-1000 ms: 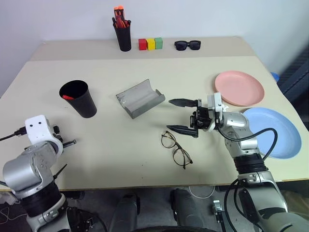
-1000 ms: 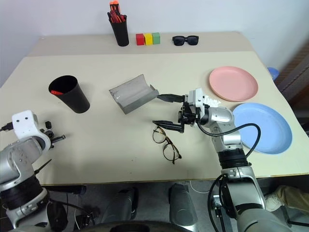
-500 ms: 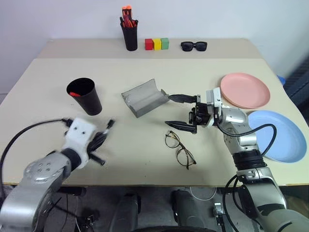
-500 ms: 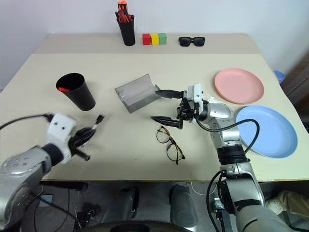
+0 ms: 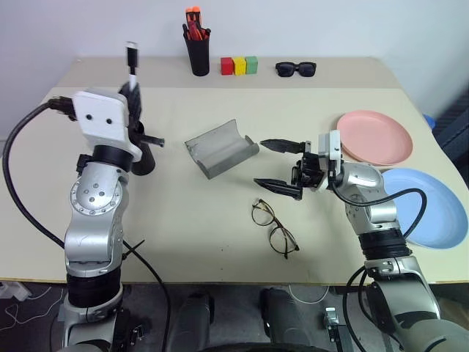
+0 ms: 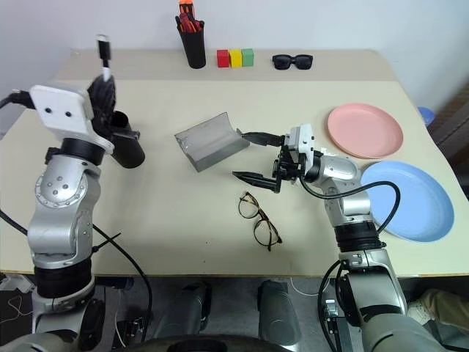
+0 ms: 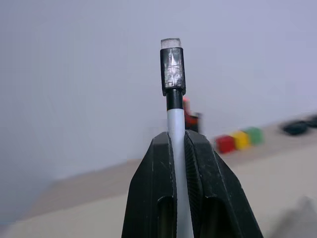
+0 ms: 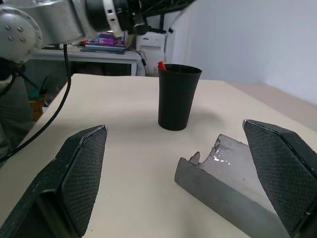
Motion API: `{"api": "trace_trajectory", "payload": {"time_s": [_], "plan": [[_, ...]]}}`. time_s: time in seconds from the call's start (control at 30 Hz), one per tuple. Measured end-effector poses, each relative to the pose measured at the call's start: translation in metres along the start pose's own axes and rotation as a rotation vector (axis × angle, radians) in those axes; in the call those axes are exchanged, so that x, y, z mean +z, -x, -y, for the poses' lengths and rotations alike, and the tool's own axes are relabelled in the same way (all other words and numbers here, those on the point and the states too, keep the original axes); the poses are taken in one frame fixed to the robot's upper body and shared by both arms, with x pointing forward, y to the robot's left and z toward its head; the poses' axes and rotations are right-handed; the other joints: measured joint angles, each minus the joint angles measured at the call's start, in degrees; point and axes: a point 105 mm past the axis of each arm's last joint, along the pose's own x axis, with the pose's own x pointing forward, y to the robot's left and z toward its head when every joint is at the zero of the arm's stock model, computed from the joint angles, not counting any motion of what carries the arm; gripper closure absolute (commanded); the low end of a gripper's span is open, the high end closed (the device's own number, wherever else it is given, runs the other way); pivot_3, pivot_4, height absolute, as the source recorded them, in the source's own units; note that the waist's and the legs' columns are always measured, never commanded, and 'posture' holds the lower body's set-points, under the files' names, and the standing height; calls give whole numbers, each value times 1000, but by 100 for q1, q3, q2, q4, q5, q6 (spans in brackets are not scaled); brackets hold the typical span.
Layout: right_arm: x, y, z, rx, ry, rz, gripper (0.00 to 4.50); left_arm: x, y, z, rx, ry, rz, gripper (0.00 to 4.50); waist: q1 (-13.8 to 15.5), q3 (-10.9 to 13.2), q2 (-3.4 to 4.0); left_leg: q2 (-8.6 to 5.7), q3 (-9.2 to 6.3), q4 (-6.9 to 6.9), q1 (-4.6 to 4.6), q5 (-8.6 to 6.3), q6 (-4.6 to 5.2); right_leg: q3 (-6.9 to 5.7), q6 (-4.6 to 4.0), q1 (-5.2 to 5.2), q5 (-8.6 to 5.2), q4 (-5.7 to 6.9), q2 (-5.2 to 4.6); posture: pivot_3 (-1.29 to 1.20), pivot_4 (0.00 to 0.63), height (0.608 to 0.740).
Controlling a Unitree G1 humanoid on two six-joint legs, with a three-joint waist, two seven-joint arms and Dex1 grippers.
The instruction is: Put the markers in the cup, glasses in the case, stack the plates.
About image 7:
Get white marker with black cap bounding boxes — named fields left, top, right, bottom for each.
left=159, top=37, right=195, bottom=238

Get black sunglasses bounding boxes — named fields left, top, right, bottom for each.
left=279, top=116, right=317, bottom=136

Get green wooden block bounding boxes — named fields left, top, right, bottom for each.
left=244, top=126, right=264, bottom=147

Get red wooden block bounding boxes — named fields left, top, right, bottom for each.
left=214, top=134, right=236, bottom=154

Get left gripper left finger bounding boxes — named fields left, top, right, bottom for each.
left=121, top=131, right=178, bottom=238

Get yellow wooden block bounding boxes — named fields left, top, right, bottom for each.
left=231, top=130, right=250, bottom=150

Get tall black pen holder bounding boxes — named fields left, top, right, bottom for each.
left=185, top=112, right=203, bottom=134

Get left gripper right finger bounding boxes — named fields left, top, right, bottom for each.
left=184, top=129, right=264, bottom=238

